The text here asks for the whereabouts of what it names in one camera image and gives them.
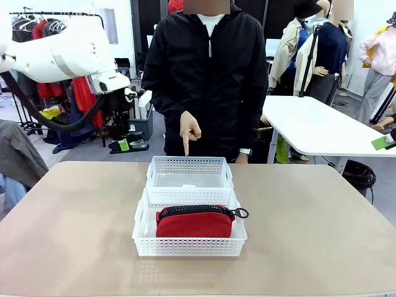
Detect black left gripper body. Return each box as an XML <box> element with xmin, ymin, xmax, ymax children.
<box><xmin>106</xmin><ymin>89</ymin><xmax>133</xmax><ymax>125</ymax></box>

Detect black stapler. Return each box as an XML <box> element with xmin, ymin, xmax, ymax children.
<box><xmin>108</xmin><ymin>133</ymin><xmax>150</xmax><ymax>155</ymax></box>

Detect red zipper pouch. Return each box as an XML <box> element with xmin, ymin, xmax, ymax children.
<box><xmin>155</xmin><ymin>204</ymin><xmax>250</xmax><ymax>238</ymax></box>

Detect person's left forearm black sleeve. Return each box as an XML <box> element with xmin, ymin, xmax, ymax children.
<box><xmin>241</xmin><ymin>89</ymin><xmax>269</xmax><ymax>152</ymax></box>

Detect person's right forearm black sleeve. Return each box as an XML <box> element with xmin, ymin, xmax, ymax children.
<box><xmin>151</xmin><ymin>83</ymin><xmax>194</xmax><ymax>120</ymax></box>

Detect person's right hand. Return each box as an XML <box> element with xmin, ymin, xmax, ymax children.
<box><xmin>179</xmin><ymin>110</ymin><xmax>202</xmax><ymax>157</ymax></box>

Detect grey storage bin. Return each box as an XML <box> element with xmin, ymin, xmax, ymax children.
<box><xmin>127</xmin><ymin>103</ymin><xmax>155</xmax><ymax>142</ymax></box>

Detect black stand leg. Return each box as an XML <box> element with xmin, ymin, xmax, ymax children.
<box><xmin>369</xmin><ymin>83</ymin><xmax>396</xmax><ymax>124</ymax></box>

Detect red dress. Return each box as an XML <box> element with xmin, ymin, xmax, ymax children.
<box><xmin>71</xmin><ymin>76</ymin><xmax>106</xmax><ymax>129</ymax></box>

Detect black chair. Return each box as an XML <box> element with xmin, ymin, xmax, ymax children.
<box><xmin>114</xmin><ymin>58</ymin><xmax>131</xmax><ymax>77</ymax></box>

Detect blue garment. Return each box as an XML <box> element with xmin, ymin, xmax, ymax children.
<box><xmin>51</xmin><ymin>101</ymin><xmax>97</xmax><ymax>155</ymax></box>

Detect white table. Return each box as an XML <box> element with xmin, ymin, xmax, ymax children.
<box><xmin>262</xmin><ymin>95</ymin><xmax>396</xmax><ymax>165</ymax></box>

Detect white perforated plastic basket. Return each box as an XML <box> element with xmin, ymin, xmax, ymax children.
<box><xmin>145</xmin><ymin>155</ymin><xmax>235</xmax><ymax>190</ymax></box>
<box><xmin>132</xmin><ymin>187</ymin><xmax>248</xmax><ymax>257</ymax></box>

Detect yellow bag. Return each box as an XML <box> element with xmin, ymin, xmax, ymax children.
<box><xmin>41</xmin><ymin>107</ymin><xmax>62</xmax><ymax>121</ymax></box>

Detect mannequin in pink sweater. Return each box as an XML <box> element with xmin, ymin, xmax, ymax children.
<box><xmin>358</xmin><ymin>12</ymin><xmax>396</xmax><ymax>122</ymax></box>

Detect green bag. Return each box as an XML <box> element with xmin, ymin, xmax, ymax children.
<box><xmin>275</xmin><ymin>136</ymin><xmax>291</xmax><ymax>164</ymax></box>

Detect person in black jacket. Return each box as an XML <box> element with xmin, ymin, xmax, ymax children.
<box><xmin>141</xmin><ymin>4</ymin><xmax>269</xmax><ymax>161</ymax></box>

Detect black clothes rack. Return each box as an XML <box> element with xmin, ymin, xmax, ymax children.
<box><xmin>9</xmin><ymin>11</ymin><xmax>108</xmax><ymax>149</ymax></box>

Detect grey draped garment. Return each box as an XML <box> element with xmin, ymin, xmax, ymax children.
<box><xmin>0</xmin><ymin>119</ymin><xmax>50</xmax><ymax>190</ymax></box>

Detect grey jacket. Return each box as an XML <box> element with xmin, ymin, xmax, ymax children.
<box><xmin>42</xmin><ymin>20</ymin><xmax>67</xmax><ymax>38</ymax></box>

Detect red jacket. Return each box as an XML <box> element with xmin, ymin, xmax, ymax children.
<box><xmin>32</xmin><ymin>20</ymin><xmax>64</xmax><ymax>100</ymax></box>

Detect blue jeans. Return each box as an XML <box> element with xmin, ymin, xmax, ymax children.
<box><xmin>0</xmin><ymin>173</ymin><xmax>28</xmax><ymax>219</ymax></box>

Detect mannequin in beige trench coat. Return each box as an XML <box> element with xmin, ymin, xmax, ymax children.
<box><xmin>267</xmin><ymin>0</ymin><xmax>322</xmax><ymax>97</ymax></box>

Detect white panel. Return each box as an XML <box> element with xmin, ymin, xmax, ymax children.
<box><xmin>265</xmin><ymin>38</ymin><xmax>279</xmax><ymax>59</ymax></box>

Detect black cable coil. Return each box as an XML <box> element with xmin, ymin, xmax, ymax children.
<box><xmin>342</xmin><ymin>159</ymin><xmax>377</xmax><ymax>205</ymax></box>

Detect black left arm cable sleeve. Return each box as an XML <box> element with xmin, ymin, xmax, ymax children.
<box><xmin>0</xmin><ymin>70</ymin><xmax>109</xmax><ymax>134</ymax></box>

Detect grey wall poster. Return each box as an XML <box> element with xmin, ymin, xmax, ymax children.
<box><xmin>99</xmin><ymin>7</ymin><xmax>119</xmax><ymax>45</ymax></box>

